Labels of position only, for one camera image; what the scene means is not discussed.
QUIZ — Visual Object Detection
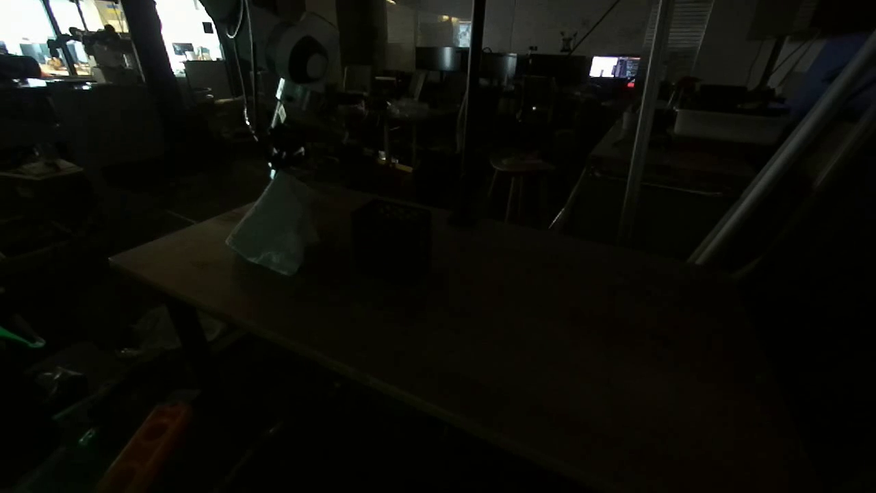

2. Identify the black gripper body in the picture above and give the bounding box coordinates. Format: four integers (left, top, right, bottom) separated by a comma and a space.
256, 97, 317, 177

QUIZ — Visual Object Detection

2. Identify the white terry towel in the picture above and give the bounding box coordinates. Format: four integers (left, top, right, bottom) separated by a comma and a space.
222, 166, 323, 279

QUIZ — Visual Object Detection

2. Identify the black box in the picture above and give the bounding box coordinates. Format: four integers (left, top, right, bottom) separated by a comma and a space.
351, 196, 436, 273

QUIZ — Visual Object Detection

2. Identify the dark vertical pole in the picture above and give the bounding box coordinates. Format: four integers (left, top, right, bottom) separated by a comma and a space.
455, 0, 489, 229

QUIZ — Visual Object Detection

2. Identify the wooden stool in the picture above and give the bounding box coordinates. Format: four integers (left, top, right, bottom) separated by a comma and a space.
482, 153, 556, 227

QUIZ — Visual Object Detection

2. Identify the lit computer monitor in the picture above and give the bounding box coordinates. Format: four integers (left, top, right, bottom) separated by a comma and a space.
585, 51, 644, 81

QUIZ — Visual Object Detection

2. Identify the orange tool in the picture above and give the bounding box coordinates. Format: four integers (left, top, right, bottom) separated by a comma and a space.
92, 400, 196, 493

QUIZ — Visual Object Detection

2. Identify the light metal pole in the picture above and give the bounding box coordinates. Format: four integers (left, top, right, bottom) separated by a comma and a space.
618, 0, 674, 244

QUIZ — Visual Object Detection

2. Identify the green handle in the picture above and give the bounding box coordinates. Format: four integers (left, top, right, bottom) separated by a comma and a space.
0, 323, 47, 355

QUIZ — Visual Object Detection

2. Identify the slanted metal rail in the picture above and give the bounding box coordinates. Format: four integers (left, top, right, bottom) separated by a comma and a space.
688, 29, 876, 269

